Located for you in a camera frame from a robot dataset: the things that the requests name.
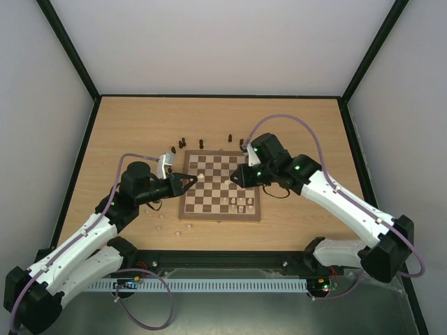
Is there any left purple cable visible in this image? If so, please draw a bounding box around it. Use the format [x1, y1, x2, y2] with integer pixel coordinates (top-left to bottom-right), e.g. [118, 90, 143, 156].
[8, 153, 174, 331]

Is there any black aluminium frame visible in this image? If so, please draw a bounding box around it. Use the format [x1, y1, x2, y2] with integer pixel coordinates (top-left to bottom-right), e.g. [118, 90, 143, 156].
[6, 0, 430, 335]

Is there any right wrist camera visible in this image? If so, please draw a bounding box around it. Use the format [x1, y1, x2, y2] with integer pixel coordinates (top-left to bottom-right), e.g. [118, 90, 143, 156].
[244, 144, 261, 167]

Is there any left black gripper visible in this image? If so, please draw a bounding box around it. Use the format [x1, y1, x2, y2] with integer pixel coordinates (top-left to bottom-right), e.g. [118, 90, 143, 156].
[137, 172, 198, 205]

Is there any wooden chess board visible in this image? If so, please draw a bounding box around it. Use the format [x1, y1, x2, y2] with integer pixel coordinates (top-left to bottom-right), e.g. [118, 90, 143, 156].
[179, 150, 261, 222]

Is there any light blue cable duct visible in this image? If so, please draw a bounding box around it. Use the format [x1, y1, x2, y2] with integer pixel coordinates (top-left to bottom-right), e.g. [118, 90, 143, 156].
[86, 278, 307, 293]

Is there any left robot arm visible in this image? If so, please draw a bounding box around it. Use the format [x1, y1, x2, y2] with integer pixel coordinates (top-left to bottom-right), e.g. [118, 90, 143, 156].
[3, 161, 198, 334]

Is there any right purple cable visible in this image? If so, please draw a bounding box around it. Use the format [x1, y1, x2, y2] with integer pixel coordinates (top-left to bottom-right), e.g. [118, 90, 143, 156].
[246, 114, 427, 302]

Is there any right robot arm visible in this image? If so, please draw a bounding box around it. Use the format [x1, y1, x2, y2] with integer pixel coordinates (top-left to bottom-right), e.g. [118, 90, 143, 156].
[230, 133, 414, 283]

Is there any purple cable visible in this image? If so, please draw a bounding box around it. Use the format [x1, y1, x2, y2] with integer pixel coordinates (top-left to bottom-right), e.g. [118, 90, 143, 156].
[8, 153, 174, 331]
[246, 114, 427, 302]

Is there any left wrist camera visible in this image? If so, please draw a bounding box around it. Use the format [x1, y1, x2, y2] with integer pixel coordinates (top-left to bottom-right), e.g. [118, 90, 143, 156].
[156, 152, 174, 179]

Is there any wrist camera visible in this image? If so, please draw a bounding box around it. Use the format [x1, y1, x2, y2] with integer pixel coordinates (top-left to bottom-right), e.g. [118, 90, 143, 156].
[244, 144, 261, 167]
[156, 152, 174, 179]

